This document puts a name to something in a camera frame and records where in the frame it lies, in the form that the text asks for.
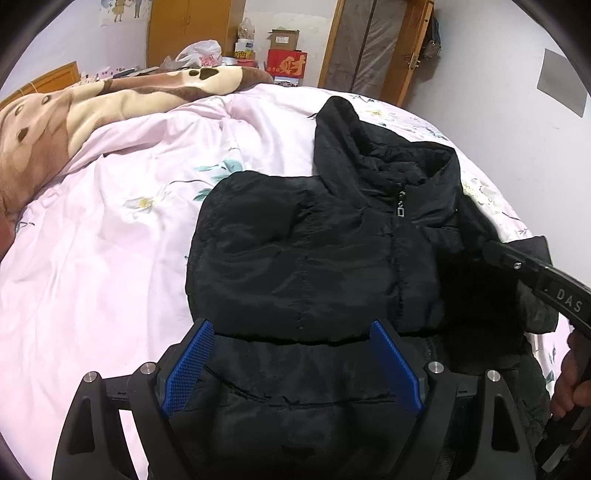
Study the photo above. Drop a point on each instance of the metal door lock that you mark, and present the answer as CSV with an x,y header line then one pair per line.
x,y
411,59

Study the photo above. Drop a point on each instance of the brown printed blanket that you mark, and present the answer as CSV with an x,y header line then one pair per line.
x,y
69,120

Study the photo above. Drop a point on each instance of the red box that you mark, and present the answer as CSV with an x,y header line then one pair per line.
x,y
287,64

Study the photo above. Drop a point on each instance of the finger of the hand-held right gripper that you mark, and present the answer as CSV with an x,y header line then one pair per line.
x,y
503,256

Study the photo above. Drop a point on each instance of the clear snack bag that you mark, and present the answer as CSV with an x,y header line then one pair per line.
x,y
245,31

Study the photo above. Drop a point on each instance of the dark hanging bag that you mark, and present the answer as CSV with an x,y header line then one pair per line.
x,y
431,39

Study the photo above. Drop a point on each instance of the white plastic bag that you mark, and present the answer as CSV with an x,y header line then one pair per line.
x,y
198,53

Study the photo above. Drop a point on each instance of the wooden door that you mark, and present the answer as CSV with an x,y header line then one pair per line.
x,y
404,78

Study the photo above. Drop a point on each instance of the person's right hand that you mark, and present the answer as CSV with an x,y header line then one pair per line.
x,y
575,369

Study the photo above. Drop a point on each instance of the pink floral bed quilt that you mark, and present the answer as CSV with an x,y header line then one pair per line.
x,y
115,258

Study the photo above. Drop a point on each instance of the wooden headboard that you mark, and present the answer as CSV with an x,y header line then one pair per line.
x,y
51,81

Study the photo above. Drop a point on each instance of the wall poster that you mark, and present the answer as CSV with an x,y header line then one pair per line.
x,y
121,10

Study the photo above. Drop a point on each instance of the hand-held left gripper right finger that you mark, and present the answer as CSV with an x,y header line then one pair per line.
x,y
397,369

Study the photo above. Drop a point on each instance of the grey fabric cover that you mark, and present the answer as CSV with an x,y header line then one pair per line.
x,y
376,41

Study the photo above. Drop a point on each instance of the wooden wardrobe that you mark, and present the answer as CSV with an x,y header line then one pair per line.
x,y
194,27

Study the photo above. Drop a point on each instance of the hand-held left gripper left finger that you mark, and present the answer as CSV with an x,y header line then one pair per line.
x,y
187,369

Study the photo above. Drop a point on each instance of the cardboard box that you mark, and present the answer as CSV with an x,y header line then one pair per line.
x,y
282,39

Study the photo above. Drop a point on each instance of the black padded jacket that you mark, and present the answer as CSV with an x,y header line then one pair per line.
x,y
323,258

